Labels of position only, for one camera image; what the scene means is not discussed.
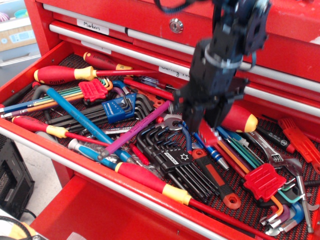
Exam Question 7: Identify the purple hex key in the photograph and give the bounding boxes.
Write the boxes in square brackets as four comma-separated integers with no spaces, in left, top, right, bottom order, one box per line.
[97,100,172,161]

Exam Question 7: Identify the large blue hex key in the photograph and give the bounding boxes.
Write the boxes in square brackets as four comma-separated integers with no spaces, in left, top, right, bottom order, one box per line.
[31,84,133,164]

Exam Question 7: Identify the blue holder black hex set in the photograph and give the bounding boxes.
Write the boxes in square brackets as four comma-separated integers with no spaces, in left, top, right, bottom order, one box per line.
[46,93,155,133]

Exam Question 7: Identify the black red small screwdriver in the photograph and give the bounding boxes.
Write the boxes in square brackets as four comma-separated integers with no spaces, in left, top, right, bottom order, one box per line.
[256,126,296,154]

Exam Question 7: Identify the silver lock cylinder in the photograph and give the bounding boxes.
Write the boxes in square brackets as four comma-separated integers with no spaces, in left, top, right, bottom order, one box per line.
[169,18,184,34]

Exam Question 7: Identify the large red yellow screwdriver right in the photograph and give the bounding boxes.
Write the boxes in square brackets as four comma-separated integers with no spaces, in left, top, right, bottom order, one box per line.
[123,76,258,133]

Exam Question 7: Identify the colourful hex key set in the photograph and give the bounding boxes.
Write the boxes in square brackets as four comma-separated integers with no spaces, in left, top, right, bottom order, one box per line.
[216,126,305,233]
[0,77,113,114]

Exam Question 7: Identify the white cutting tools label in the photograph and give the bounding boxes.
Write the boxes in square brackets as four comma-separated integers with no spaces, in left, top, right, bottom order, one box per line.
[158,66,190,81]

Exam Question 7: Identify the red yellow screwdriver front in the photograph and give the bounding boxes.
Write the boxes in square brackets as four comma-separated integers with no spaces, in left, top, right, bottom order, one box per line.
[114,162,273,240]

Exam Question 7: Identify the blue white screwdriver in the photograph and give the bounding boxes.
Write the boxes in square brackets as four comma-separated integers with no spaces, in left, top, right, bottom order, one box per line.
[68,139,117,170]

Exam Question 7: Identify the red yellow screwdriver top left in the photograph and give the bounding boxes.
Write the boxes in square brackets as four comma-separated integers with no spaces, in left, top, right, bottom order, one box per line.
[33,65,156,85]

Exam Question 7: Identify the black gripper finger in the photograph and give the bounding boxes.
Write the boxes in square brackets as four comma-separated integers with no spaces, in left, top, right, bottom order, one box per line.
[182,101,208,133]
[205,97,235,128]

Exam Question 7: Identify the chrome adjustable wrench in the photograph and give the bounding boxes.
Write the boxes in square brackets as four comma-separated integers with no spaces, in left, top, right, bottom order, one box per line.
[244,131,319,211]

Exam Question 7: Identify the white Markers label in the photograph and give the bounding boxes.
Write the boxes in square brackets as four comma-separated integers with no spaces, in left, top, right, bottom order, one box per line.
[76,19,110,35]

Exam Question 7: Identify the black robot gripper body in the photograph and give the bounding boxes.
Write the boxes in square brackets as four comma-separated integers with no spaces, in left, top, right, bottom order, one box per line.
[174,0,271,120]

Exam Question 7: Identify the red folding tool right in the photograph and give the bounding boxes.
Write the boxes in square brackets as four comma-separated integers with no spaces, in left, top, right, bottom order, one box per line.
[277,117,320,175]

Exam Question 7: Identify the chrome combination wrench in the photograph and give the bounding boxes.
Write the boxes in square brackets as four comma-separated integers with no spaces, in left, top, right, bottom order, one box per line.
[79,114,185,137]

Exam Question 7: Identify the blue metal bit driver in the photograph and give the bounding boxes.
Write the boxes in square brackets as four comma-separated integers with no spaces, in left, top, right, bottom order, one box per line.
[191,132,230,171]

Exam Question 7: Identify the red yellow screwdriver back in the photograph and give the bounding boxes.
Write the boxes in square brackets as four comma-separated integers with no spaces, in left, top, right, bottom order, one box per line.
[83,52,134,71]

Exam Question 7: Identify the red bit holder with bits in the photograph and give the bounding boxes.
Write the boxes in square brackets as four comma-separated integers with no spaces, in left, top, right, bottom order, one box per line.
[197,119,221,147]

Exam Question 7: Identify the thin red yellow screwdriver left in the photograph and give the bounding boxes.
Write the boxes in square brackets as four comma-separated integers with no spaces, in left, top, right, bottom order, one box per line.
[11,115,109,147]

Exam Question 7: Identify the black Tekton torx key set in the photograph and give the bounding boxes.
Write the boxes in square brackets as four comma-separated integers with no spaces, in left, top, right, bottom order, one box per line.
[136,125,220,204]

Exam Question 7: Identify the red metal tool chest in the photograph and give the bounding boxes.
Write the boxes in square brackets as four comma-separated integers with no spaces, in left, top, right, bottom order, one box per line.
[0,0,320,240]

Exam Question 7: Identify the colourful hex key set left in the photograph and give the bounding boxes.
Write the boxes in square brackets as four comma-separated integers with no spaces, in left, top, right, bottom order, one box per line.
[0,77,113,114]

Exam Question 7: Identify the colourful hex key set right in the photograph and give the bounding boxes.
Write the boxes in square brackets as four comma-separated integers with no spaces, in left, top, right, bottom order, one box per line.
[216,126,305,233]

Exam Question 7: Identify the black box on floor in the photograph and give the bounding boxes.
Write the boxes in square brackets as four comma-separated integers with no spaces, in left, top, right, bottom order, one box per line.
[0,135,35,219]

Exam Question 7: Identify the small red precision screwdriver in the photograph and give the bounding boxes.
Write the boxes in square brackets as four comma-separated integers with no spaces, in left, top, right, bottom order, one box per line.
[123,140,150,166]

